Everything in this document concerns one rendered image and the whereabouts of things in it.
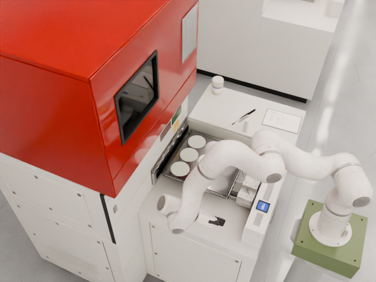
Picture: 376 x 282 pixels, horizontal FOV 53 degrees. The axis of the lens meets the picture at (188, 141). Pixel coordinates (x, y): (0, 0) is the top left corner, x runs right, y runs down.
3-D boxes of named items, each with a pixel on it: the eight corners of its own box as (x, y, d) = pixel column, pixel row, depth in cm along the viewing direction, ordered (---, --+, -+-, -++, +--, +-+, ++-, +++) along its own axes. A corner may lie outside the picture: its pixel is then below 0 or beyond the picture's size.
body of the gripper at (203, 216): (182, 215, 164) (202, 221, 170) (192, 225, 155) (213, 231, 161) (189, 200, 164) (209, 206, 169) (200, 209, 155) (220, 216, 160)
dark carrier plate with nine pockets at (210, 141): (164, 173, 198) (164, 173, 198) (191, 131, 220) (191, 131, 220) (225, 196, 189) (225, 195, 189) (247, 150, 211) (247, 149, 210)
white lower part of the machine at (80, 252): (43, 263, 257) (1, 194, 197) (108, 177, 309) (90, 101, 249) (133, 307, 238) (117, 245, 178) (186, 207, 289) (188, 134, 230)
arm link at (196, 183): (224, 196, 134) (183, 238, 152) (216, 163, 145) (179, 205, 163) (202, 191, 130) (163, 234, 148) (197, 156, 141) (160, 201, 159)
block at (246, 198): (236, 199, 190) (236, 196, 188) (238, 194, 192) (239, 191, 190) (251, 205, 188) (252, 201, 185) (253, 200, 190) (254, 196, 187)
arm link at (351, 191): (347, 192, 166) (362, 155, 149) (364, 229, 152) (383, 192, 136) (320, 194, 165) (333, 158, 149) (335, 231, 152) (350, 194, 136)
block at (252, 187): (241, 187, 195) (242, 184, 193) (243, 182, 197) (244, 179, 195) (256, 192, 193) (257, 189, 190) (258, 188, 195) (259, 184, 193)
